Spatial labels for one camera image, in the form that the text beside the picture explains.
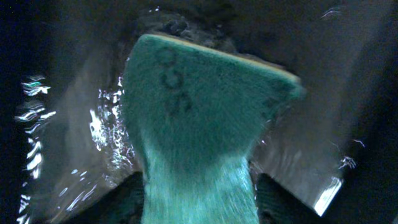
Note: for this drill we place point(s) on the black rectangular tray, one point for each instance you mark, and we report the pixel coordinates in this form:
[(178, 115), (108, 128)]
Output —
[(64, 144)]

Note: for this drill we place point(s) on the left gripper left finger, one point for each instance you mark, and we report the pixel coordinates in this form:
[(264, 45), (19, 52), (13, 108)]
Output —
[(122, 205)]

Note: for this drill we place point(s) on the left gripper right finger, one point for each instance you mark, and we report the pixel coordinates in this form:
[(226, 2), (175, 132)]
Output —
[(278, 206)]

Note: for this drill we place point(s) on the green scouring sponge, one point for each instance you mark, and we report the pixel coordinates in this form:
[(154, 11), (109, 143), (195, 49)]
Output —
[(194, 114)]

